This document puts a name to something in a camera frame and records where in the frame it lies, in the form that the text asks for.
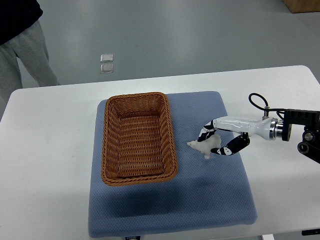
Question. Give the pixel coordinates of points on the white bear figurine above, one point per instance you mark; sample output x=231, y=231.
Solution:
x=205, y=146

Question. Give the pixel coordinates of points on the brown wicker basket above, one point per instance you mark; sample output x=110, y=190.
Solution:
x=138, y=145

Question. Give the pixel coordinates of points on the lower metal floor plate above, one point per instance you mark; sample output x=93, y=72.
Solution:
x=106, y=68

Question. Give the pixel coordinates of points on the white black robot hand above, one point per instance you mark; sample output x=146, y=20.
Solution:
x=267, y=128

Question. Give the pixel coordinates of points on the metal floor plate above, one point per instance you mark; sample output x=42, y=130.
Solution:
x=106, y=68
x=106, y=57

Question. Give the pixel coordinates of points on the wooden box corner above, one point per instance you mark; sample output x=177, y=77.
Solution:
x=302, y=6

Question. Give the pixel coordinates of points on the person in grey trousers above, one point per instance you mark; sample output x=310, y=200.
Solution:
x=22, y=38

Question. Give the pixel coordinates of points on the upper metal floor plate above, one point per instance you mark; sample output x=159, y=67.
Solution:
x=106, y=57

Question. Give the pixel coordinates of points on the blue padded mat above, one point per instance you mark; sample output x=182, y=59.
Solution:
x=205, y=193

